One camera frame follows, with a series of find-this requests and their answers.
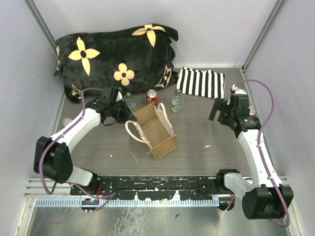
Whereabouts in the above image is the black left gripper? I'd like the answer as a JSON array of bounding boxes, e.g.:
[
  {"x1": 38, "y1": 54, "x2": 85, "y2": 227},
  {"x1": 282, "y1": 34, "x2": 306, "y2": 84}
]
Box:
[{"x1": 111, "y1": 99, "x2": 137, "y2": 124}]

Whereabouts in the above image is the glass soda water bottle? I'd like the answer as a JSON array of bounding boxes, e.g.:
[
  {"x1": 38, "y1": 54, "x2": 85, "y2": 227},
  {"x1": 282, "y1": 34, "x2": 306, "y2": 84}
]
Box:
[{"x1": 126, "y1": 92, "x2": 137, "y2": 113}]

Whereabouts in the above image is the burlap canvas tote bag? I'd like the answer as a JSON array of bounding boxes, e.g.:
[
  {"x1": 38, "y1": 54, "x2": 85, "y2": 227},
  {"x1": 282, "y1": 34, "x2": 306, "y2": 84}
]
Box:
[{"x1": 125, "y1": 103, "x2": 179, "y2": 160}]

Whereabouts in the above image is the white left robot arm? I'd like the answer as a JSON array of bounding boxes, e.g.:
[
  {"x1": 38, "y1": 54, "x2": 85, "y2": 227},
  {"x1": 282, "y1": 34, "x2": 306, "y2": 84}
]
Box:
[{"x1": 33, "y1": 86, "x2": 136, "y2": 195}]

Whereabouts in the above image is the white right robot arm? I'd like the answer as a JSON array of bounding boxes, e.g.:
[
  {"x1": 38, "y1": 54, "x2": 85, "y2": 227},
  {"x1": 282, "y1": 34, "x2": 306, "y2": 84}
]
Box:
[{"x1": 209, "y1": 94, "x2": 293, "y2": 219}]

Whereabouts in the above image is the black white striped cloth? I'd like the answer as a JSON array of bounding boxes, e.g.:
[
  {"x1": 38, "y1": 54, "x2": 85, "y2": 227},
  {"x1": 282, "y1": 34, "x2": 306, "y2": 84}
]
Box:
[{"x1": 176, "y1": 67, "x2": 225, "y2": 99}]

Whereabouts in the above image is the red soda can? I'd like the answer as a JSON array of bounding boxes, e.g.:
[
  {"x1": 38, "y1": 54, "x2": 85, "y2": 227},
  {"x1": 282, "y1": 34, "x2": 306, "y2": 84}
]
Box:
[{"x1": 146, "y1": 89, "x2": 158, "y2": 107}]

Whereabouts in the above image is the purple can right side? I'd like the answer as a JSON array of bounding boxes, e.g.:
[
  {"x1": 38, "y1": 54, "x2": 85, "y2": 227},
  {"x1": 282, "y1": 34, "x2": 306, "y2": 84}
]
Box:
[{"x1": 249, "y1": 106, "x2": 257, "y2": 117}]

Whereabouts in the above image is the purple can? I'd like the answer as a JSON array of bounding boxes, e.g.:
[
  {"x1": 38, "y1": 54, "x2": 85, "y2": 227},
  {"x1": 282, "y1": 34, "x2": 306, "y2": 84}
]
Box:
[
  {"x1": 62, "y1": 118, "x2": 72, "y2": 127},
  {"x1": 249, "y1": 106, "x2": 257, "y2": 117}
]

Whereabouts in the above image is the black floral plush blanket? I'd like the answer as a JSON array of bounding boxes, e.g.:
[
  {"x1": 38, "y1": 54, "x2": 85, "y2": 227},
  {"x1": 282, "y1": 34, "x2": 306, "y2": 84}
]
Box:
[{"x1": 54, "y1": 24, "x2": 179, "y2": 103}]

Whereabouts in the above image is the purple can left side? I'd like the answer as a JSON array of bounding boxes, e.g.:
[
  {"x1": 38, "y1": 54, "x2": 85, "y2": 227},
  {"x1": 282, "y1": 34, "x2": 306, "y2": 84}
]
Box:
[{"x1": 62, "y1": 118, "x2": 72, "y2": 127}]

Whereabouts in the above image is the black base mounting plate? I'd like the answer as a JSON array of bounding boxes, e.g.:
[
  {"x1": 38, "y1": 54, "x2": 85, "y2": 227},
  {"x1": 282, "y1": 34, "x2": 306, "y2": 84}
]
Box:
[{"x1": 70, "y1": 175, "x2": 244, "y2": 201}]

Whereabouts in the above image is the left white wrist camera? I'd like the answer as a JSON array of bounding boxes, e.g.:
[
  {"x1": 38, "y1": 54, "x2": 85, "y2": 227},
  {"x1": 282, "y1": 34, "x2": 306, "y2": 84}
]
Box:
[{"x1": 116, "y1": 88, "x2": 123, "y2": 102}]

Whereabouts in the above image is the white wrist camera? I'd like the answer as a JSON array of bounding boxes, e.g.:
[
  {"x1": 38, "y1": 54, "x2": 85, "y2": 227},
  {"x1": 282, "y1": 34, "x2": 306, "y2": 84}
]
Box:
[
  {"x1": 116, "y1": 88, "x2": 123, "y2": 102},
  {"x1": 230, "y1": 85, "x2": 247, "y2": 95}
]

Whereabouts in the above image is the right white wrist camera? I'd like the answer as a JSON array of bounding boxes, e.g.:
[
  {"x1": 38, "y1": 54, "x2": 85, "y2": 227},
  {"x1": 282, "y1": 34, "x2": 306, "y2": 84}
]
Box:
[{"x1": 230, "y1": 85, "x2": 247, "y2": 95}]

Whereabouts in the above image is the white slotted cable duct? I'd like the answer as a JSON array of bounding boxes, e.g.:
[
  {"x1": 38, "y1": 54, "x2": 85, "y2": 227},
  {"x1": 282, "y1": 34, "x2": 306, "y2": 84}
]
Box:
[{"x1": 34, "y1": 197, "x2": 220, "y2": 207}]

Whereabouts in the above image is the aluminium rail frame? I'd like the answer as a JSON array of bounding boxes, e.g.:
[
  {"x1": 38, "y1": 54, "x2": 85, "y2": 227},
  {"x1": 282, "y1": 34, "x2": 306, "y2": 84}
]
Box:
[{"x1": 24, "y1": 177, "x2": 289, "y2": 198}]

